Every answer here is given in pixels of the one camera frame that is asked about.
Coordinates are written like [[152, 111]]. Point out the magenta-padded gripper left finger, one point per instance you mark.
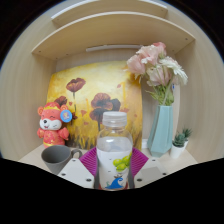
[[78, 171]]

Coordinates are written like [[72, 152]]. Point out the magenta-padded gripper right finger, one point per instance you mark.
[[150, 171]]

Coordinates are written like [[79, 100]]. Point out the clear plastic water bottle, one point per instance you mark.
[[114, 146]]

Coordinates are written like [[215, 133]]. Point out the grey ceramic mug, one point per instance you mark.
[[55, 158]]

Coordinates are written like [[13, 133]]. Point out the small succulent in white pot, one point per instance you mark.
[[176, 150], [187, 133]]

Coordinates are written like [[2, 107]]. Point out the teal faceted vase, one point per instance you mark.
[[160, 133]]

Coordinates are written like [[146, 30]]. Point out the red plush toy figure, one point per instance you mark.
[[51, 126]]

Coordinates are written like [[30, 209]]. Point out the yellow poppy flower painting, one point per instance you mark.
[[100, 76]]

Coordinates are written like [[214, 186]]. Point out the pink and white flower bouquet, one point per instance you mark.
[[153, 63]]

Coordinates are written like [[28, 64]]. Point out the light wooden shelf unit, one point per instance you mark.
[[110, 30]]

